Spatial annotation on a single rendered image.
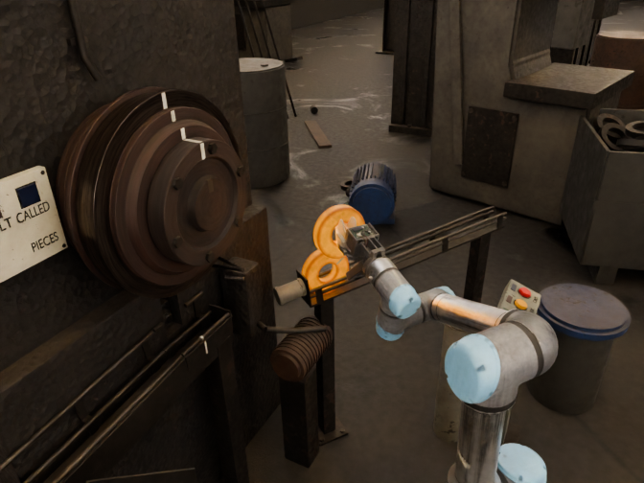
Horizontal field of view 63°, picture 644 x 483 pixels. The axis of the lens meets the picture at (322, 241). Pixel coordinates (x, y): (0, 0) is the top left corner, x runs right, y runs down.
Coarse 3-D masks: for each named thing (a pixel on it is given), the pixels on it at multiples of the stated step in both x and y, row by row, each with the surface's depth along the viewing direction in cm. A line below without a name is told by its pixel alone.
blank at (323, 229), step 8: (336, 208) 147; (344, 208) 147; (352, 208) 149; (320, 216) 148; (328, 216) 146; (336, 216) 147; (344, 216) 148; (352, 216) 149; (360, 216) 151; (320, 224) 146; (328, 224) 147; (336, 224) 148; (360, 224) 152; (320, 232) 146; (328, 232) 148; (320, 240) 148; (328, 240) 149; (320, 248) 149; (328, 248) 150; (336, 248) 151; (328, 256) 151; (336, 256) 152; (344, 256) 154
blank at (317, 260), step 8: (312, 256) 163; (320, 256) 162; (304, 264) 164; (312, 264) 162; (320, 264) 164; (336, 264) 167; (344, 264) 168; (304, 272) 164; (312, 272) 163; (336, 272) 168; (344, 272) 170; (312, 280) 165; (320, 280) 167; (328, 280) 169; (344, 280) 171
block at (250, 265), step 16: (224, 272) 153; (240, 272) 151; (256, 272) 154; (224, 288) 156; (240, 288) 153; (256, 288) 156; (224, 304) 159; (240, 304) 156; (256, 304) 158; (240, 320) 159; (256, 320) 160
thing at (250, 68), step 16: (240, 64) 389; (256, 64) 388; (272, 64) 386; (256, 80) 370; (272, 80) 377; (256, 96) 374; (272, 96) 381; (256, 112) 380; (272, 112) 386; (256, 128) 385; (272, 128) 391; (256, 144) 390; (272, 144) 396; (256, 160) 396; (272, 160) 402; (288, 160) 422; (256, 176) 402; (272, 176) 408
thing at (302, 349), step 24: (288, 336) 167; (312, 336) 168; (288, 360) 160; (312, 360) 165; (288, 384) 170; (312, 384) 173; (288, 408) 176; (312, 408) 177; (288, 432) 182; (312, 432) 182; (288, 456) 188; (312, 456) 187
